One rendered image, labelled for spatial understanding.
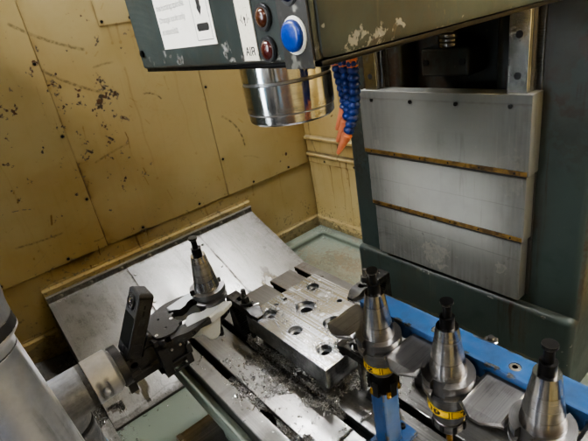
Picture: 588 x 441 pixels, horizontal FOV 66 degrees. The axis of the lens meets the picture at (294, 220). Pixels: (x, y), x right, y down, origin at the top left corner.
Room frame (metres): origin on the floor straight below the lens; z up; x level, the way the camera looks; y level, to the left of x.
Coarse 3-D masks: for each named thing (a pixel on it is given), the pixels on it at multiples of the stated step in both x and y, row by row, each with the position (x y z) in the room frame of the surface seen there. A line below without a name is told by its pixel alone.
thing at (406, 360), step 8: (416, 336) 0.48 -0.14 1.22; (400, 344) 0.48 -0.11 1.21; (408, 344) 0.47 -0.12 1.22; (416, 344) 0.47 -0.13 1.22; (424, 344) 0.47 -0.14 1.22; (392, 352) 0.46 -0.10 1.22; (400, 352) 0.46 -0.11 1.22; (408, 352) 0.46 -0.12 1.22; (416, 352) 0.45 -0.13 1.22; (424, 352) 0.45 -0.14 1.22; (392, 360) 0.45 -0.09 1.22; (400, 360) 0.44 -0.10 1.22; (408, 360) 0.44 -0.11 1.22; (416, 360) 0.44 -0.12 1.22; (392, 368) 0.43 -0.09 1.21; (400, 368) 0.43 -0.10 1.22; (408, 368) 0.43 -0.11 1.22; (416, 368) 0.43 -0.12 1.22; (408, 376) 0.42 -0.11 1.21; (416, 376) 0.42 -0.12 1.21
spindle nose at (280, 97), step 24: (240, 72) 0.82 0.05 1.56; (264, 72) 0.76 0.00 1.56; (288, 72) 0.75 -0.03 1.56; (312, 72) 0.77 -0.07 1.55; (264, 96) 0.77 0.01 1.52; (288, 96) 0.76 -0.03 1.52; (312, 96) 0.76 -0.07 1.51; (264, 120) 0.78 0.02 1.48; (288, 120) 0.76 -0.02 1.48; (312, 120) 0.77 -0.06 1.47
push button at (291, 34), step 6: (288, 24) 0.47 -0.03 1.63; (294, 24) 0.46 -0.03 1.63; (282, 30) 0.48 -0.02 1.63; (288, 30) 0.47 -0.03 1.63; (294, 30) 0.46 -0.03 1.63; (300, 30) 0.46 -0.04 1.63; (282, 36) 0.48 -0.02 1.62; (288, 36) 0.47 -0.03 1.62; (294, 36) 0.46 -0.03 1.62; (300, 36) 0.46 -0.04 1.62; (288, 42) 0.47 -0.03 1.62; (294, 42) 0.46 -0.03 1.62; (300, 42) 0.46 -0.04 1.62; (288, 48) 0.47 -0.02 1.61; (294, 48) 0.47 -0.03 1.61; (300, 48) 0.47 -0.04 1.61
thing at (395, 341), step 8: (360, 328) 0.51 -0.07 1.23; (400, 328) 0.49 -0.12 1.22; (360, 336) 0.49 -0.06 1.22; (400, 336) 0.48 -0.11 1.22; (360, 344) 0.48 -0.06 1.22; (368, 344) 0.48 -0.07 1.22; (376, 344) 0.47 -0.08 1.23; (384, 344) 0.47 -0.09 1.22; (392, 344) 0.47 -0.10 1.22; (360, 352) 0.48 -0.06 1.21; (368, 352) 0.48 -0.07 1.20; (376, 352) 0.47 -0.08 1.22; (384, 352) 0.46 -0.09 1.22; (376, 360) 0.47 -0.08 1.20; (384, 360) 0.46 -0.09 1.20
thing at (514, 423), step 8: (520, 400) 0.35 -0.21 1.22; (512, 408) 0.34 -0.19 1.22; (512, 416) 0.33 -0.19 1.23; (568, 416) 0.32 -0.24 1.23; (512, 424) 0.32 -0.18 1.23; (520, 424) 0.32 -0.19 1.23; (568, 424) 0.31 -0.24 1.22; (576, 424) 0.31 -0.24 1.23; (512, 432) 0.32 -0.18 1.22; (520, 432) 0.31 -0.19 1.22; (568, 432) 0.30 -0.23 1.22; (576, 432) 0.30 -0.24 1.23; (512, 440) 0.31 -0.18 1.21; (520, 440) 0.31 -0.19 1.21; (528, 440) 0.31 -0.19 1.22; (536, 440) 0.30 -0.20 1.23; (544, 440) 0.30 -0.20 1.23; (552, 440) 0.29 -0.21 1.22; (560, 440) 0.29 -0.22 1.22; (568, 440) 0.29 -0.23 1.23; (576, 440) 0.29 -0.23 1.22
